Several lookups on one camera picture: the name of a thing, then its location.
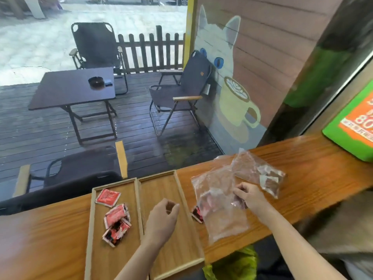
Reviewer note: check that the person's left hand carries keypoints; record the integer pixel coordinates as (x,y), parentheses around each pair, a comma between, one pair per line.
(158,224)

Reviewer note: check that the person's right hand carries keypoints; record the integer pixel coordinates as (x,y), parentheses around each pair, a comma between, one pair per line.
(255,199)

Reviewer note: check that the person's left fingers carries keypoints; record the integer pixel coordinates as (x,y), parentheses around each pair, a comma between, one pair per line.
(174,207)

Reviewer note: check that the person's right fingers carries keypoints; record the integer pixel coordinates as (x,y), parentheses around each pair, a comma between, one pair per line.
(240,193)

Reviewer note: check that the large clear plastic bag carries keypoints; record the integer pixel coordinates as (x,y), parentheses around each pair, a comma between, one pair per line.
(221,215)

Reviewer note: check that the person's right forearm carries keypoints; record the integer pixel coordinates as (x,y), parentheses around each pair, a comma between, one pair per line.
(294,247)

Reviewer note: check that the person's left forearm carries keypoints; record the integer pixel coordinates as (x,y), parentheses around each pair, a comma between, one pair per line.
(140,262)

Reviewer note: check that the red sachet packet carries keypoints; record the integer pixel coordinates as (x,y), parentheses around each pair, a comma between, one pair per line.
(107,198)
(197,215)
(116,215)
(116,232)

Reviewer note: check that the crumpled clear plastic bag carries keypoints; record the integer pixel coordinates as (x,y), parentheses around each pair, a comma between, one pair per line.
(256,169)

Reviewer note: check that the wooden tray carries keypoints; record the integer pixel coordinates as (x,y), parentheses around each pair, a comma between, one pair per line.
(180,239)
(113,256)

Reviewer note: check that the yellow-green plastic bag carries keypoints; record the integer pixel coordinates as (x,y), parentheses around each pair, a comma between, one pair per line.
(233,265)

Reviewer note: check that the black camping chair wooden armrests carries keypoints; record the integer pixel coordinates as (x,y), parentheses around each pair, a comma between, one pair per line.
(75,177)

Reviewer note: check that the person's beige garment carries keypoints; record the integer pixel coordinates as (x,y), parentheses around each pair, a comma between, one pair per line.
(346,227)

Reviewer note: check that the dark folding chair wooden armrests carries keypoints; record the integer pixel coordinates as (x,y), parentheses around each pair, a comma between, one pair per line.
(186,84)

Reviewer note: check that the green and orange sign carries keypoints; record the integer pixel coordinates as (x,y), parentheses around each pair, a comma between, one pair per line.
(355,125)

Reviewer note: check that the small blue box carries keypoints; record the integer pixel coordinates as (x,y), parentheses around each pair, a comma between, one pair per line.
(108,82)

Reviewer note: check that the black round ashtray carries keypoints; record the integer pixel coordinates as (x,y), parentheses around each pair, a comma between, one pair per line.
(96,82)

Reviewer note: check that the dark folding outdoor table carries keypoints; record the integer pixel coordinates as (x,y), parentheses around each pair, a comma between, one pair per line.
(72,88)

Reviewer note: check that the brown wooden picket fence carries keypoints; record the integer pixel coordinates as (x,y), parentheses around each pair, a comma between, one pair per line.
(151,52)

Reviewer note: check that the black mesh folding chair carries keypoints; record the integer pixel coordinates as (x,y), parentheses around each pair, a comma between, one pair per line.
(94,45)

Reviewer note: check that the yellow post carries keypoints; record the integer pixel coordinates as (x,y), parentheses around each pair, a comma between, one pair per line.
(189,29)

